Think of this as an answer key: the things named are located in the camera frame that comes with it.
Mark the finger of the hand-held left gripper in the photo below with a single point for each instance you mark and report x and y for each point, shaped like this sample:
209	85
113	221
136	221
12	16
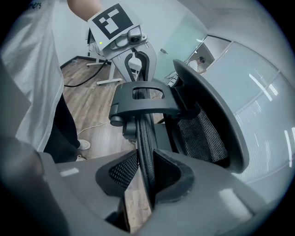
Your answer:
152	60
121	63

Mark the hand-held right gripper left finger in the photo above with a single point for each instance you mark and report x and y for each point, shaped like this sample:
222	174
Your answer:
80	196

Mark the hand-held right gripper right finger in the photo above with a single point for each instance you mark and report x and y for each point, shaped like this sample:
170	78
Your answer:
207	207

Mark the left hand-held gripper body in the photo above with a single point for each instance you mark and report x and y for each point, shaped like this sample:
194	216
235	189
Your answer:
110	23

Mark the black office chair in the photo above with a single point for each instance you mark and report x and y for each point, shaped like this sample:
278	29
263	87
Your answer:
147	103

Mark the person's left forearm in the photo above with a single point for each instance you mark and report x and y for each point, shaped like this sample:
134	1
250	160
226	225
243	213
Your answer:
85	8

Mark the person's white shoe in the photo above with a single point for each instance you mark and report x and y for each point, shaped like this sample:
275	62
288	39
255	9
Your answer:
80	157
84	144

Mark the person's black trousers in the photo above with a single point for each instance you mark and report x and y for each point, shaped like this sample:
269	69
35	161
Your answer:
64	133

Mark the person's grey printed t-shirt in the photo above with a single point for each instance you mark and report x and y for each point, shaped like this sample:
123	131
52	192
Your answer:
32	69

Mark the white desk frame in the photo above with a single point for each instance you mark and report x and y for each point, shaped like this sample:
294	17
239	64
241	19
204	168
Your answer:
108	73

